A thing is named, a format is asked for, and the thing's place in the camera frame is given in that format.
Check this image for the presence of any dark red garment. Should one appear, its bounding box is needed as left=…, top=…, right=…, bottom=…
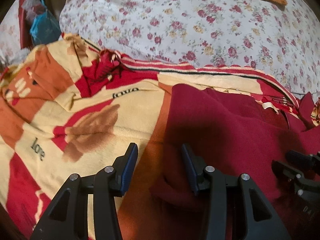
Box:
left=150, top=84, right=320, bottom=240

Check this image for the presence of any red wooden frame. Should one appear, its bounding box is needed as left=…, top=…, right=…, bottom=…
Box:
left=19, top=0, right=34, bottom=50

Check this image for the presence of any floral bed sheet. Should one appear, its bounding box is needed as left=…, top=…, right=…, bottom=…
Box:
left=59, top=0, right=320, bottom=98

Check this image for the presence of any blue plastic bag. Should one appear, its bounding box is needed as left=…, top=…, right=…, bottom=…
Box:
left=30, top=10, right=62, bottom=45

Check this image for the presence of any floral cloth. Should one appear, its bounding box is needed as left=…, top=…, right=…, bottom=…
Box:
left=0, top=4, right=22, bottom=58

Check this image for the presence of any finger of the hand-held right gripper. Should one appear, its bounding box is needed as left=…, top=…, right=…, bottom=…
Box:
left=272, top=160, right=304, bottom=183
left=286, top=150, right=320, bottom=173

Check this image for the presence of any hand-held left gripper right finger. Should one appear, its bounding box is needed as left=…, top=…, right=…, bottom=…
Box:
left=181, top=144, right=292, bottom=240

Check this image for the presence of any clear plastic bag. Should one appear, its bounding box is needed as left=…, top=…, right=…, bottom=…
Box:
left=22, top=0, right=48, bottom=18

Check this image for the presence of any printed red yellow blanket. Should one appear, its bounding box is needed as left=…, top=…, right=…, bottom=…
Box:
left=0, top=34, right=320, bottom=240

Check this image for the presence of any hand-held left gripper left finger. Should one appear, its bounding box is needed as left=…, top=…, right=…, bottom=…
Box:
left=30, top=142, right=139, bottom=240

